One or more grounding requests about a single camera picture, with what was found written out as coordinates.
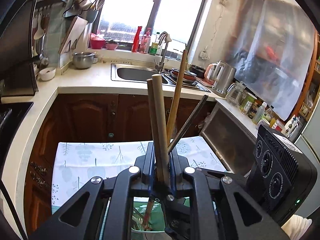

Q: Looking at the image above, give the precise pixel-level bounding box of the black range hood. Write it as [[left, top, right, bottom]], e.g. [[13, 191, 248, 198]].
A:
[[1, 1, 37, 97]]

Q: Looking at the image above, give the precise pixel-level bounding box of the built-in oven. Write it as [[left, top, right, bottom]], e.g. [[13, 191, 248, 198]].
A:
[[200, 102, 257, 177]]

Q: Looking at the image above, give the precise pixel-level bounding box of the long plain wooden chopstick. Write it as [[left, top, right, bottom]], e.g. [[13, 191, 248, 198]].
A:
[[167, 49, 188, 143]]

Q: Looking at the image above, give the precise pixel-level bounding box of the green dish soap bottle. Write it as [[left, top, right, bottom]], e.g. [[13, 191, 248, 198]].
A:
[[149, 32, 160, 55]]

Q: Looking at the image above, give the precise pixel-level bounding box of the red bowl on sill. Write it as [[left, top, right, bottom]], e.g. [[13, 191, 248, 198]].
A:
[[90, 33, 106, 49]]

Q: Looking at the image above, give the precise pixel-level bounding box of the green plastic utensil holder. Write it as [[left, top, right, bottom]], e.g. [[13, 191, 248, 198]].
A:
[[130, 196, 190, 240]]

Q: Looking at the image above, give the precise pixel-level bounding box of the bamboo chopstick plain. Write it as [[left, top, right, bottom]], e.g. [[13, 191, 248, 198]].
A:
[[152, 74, 170, 187]]

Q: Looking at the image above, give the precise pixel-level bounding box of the steel kitchen sink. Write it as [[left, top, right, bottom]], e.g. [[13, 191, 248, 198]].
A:
[[110, 63, 176, 86]]

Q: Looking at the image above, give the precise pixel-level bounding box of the red spray bottle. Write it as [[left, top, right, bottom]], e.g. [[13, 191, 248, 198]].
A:
[[131, 26, 142, 53]]

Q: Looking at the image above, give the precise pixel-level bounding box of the white knit sleeve forearm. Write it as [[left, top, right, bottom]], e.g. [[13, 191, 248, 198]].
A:
[[281, 215, 312, 240]]

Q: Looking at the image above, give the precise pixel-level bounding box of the brown chopstick red band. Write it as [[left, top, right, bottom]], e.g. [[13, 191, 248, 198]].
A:
[[143, 79, 164, 230]]

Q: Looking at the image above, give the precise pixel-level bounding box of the pink soap bottle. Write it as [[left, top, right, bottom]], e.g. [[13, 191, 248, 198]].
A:
[[139, 28, 151, 54]]

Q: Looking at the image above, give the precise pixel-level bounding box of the glass pitcher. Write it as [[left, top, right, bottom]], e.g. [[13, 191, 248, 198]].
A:
[[226, 81, 246, 106]]

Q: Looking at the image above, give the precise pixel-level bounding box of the steel electric kettle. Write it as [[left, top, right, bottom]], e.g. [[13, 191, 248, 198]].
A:
[[204, 61, 236, 98]]

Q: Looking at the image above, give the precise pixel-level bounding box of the steel pot on counter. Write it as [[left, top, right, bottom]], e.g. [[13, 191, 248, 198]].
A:
[[73, 52, 95, 69]]

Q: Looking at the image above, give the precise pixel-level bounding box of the steel kitchen faucet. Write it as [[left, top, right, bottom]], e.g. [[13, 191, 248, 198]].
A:
[[155, 31, 172, 73]]

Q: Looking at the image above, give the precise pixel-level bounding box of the wooden cutting board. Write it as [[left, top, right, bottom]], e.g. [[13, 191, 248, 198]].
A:
[[58, 16, 88, 55]]

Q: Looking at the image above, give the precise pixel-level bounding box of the white small bowl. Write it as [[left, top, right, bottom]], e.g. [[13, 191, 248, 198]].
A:
[[39, 67, 56, 81]]

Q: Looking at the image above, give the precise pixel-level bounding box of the red pan by sink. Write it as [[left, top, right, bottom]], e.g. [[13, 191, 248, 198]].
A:
[[170, 68, 197, 84]]

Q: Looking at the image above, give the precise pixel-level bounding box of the black chopstick gold band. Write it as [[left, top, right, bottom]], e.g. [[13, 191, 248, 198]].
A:
[[168, 94, 208, 154]]

